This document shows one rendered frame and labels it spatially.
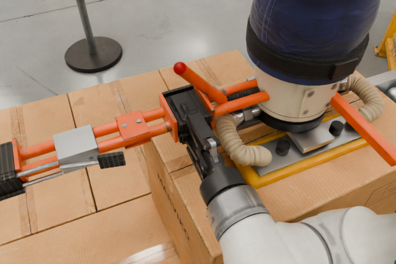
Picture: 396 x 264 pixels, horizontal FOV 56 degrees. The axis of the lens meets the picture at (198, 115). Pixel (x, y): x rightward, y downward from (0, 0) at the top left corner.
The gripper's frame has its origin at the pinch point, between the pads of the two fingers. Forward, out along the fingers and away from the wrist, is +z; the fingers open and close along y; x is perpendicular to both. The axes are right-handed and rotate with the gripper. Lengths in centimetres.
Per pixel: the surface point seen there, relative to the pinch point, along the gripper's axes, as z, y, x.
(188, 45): 160, 109, 63
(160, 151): 2.8, 12.8, -4.7
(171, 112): -1.2, -2.9, -2.9
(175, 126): -3.9, -1.8, -3.0
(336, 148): -12.6, 10.8, 30.7
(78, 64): 165, 106, -15
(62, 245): 11, 53, -35
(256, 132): -0.4, 12.7, 17.7
